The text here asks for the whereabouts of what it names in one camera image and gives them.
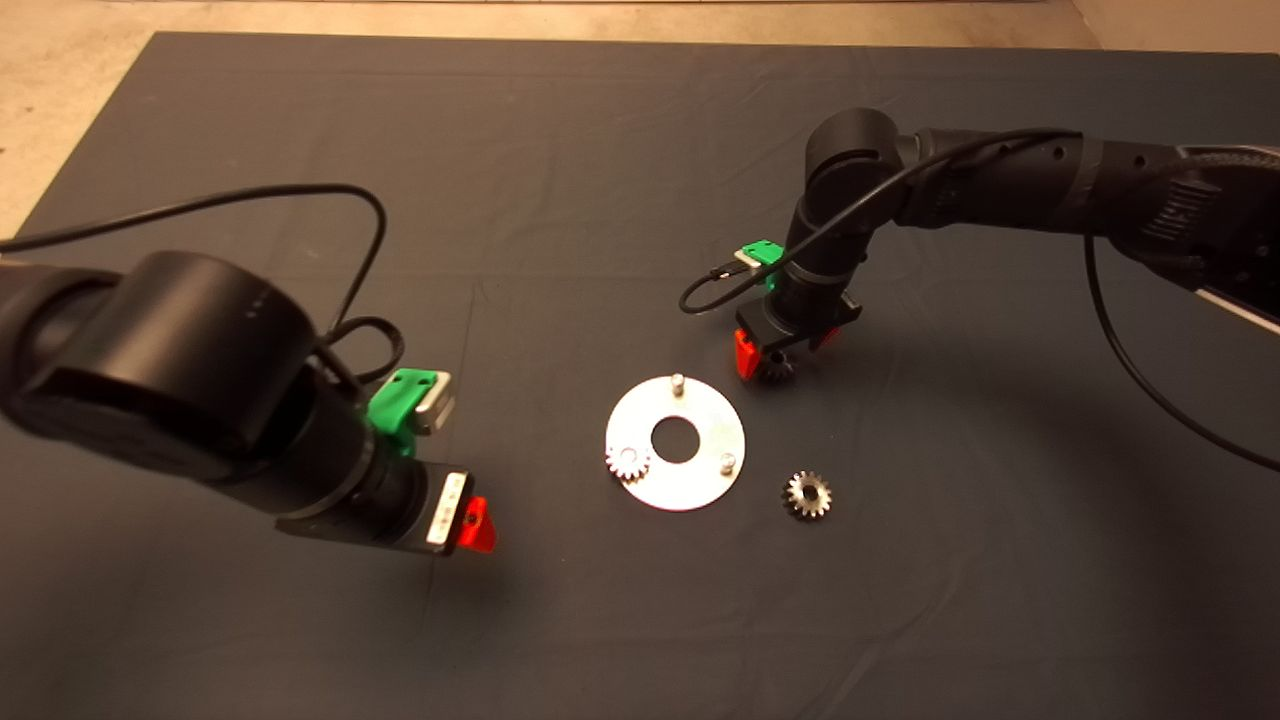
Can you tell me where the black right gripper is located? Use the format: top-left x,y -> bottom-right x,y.
733,290 -> 864,384

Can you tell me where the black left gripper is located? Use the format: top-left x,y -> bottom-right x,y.
276,468 -> 498,559

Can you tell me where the round metal carrier plate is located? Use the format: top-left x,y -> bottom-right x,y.
605,373 -> 747,513

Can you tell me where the dark grey table cloth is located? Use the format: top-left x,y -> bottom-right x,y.
0,32 -> 1280,720

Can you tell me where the green right camera mount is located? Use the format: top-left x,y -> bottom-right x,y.
738,238 -> 784,292

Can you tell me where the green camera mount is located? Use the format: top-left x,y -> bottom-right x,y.
738,238 -> 784,292
367,368 -> 442,457

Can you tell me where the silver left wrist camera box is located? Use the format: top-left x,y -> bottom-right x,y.
412,372 -> 455,437

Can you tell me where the green left camera mount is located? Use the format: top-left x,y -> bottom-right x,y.
367,368 -> 442,457

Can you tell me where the black left camera cable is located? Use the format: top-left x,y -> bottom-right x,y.
0,183 -> 407,397

